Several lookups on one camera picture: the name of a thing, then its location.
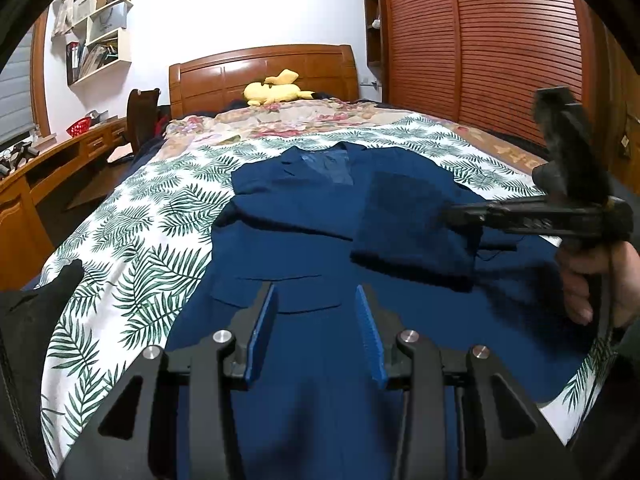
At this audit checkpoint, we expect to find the yellow plush toy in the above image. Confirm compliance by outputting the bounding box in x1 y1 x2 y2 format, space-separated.
243 69 315 107

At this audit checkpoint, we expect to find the yellow patterned blanket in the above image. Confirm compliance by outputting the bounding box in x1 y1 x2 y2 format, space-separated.
462 122 551 181

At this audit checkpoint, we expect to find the wooden window frame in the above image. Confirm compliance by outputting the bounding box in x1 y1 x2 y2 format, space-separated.
30 7 53 137

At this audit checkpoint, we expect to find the leaf print bed sheet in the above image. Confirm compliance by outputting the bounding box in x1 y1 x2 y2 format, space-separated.
39 115 608 476

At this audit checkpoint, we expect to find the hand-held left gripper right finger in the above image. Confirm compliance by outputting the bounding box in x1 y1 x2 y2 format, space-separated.
354 284 581 480

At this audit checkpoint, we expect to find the person's right hand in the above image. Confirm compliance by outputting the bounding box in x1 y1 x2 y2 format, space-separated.
555 240 640 327

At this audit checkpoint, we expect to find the black garment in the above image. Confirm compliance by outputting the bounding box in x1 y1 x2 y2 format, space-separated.
0 259 86 461

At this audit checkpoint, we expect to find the wooden louvred wardrobe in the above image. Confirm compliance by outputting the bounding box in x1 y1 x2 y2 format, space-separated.
361 0 640 181

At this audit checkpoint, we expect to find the white wall shelf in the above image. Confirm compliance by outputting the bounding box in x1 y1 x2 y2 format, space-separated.
66 0 135 87

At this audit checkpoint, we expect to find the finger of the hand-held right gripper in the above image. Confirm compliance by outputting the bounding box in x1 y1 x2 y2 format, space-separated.
441 199 553 235

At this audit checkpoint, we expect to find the white dried flower decoration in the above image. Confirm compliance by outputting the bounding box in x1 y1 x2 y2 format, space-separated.
51 0 88 37

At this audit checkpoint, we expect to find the black binder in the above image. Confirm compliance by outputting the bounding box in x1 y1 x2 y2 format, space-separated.
66 41 81 86

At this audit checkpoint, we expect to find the floral blanket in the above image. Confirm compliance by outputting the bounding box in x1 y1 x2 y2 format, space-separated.
164 97 416 147

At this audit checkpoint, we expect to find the wooden desk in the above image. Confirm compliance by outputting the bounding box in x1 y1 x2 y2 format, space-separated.
0 116 132 281

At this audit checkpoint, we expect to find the navy blue suit jacket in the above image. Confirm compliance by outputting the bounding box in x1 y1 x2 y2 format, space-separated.
175 141 608 480

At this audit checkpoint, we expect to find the wooden bed headboard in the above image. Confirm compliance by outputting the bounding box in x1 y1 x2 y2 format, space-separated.
168 44 360 121

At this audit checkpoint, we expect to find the grey window blind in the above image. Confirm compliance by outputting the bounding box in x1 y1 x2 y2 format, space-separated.
0 25 38 146

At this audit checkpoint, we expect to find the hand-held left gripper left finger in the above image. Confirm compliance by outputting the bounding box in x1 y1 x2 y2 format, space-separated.
57 282 279 480

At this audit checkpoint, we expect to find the dark wooden chair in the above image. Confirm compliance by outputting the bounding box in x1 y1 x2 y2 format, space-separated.
107 87 162 163

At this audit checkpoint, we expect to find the silver paper bag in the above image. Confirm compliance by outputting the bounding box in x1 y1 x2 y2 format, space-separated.
95 0 127 31

